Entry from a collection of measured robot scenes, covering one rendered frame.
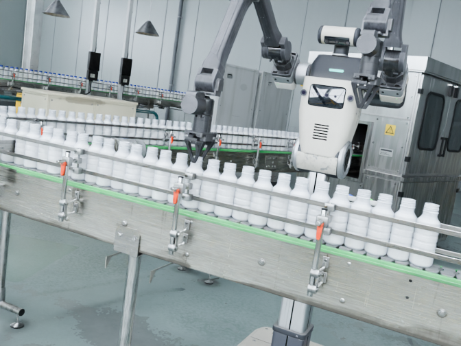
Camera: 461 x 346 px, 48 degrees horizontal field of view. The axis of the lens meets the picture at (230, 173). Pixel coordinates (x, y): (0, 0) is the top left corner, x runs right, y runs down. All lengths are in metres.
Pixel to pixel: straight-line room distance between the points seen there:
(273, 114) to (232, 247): 7.04
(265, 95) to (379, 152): 3.51
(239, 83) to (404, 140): 3.44
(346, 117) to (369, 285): 0.81
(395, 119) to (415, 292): 3.81
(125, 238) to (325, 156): 0.84
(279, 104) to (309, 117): 6.54
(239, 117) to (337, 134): 5.92
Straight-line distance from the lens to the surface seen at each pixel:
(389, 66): 1.98
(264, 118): 8.37
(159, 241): 1.69
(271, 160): 4.26
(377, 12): 1.67
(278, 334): 2.31
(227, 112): 7.73
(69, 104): 5.62
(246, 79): 7.96
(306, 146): 2.10
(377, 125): 5.22
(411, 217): 1.44
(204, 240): 1.61
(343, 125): 2.06
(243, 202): 1.56
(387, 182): 5.15
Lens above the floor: 1.36
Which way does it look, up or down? 8 degrees down
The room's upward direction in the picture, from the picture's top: 8 degrees clockwise
